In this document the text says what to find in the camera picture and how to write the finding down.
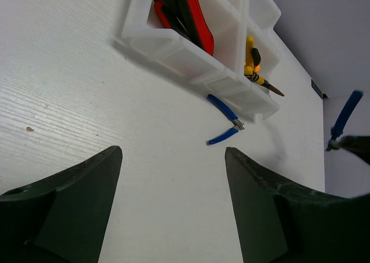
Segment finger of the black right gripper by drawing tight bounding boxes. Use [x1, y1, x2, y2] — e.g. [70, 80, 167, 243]
[338, 136, 370, 164]

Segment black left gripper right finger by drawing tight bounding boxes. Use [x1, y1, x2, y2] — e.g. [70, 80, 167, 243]
[225, 147, 369, 262]

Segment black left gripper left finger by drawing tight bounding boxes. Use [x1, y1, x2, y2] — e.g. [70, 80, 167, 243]
[1, 146, 123, 262]

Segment blue handled cutters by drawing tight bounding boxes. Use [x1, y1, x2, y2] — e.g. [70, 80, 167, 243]
[326, 90, 363, 151]

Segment blue wire cutters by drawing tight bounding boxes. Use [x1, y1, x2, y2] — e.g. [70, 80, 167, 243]
[206, 94, 245, 146]

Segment yellow long nose pliers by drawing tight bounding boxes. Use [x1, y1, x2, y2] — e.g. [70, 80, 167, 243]
[244, 36, 261, 75]

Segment blue sticker right corner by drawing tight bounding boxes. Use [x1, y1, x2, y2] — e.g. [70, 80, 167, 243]
[311, 79, 328, 99]

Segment white compartment tray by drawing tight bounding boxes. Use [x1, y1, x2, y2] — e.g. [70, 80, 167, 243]
[115, 0, 281, 118]

